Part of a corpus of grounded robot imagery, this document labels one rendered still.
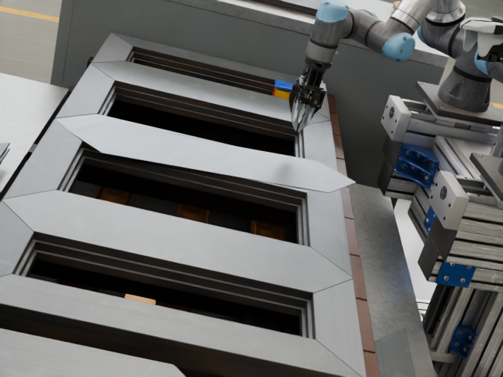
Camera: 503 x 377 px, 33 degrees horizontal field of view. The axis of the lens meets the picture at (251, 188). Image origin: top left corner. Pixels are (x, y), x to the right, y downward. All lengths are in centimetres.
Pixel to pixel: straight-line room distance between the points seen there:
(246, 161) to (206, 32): 82
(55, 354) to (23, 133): 103
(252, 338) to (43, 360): 37
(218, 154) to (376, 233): 54
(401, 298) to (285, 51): 108
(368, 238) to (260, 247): 65
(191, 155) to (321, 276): 54
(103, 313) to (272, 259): 43
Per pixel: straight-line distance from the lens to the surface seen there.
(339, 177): 222
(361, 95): 296
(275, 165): 218
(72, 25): 295
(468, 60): 248
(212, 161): 211
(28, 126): 240
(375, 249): 234
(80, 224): 174
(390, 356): 188
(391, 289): 219
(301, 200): 209
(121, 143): 211
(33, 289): 154
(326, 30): 217
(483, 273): 223
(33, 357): 142
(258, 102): 257
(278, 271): 173
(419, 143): 250
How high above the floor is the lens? 176
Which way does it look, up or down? 26 degrees down
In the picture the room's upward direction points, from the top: 15 degrees clockwise
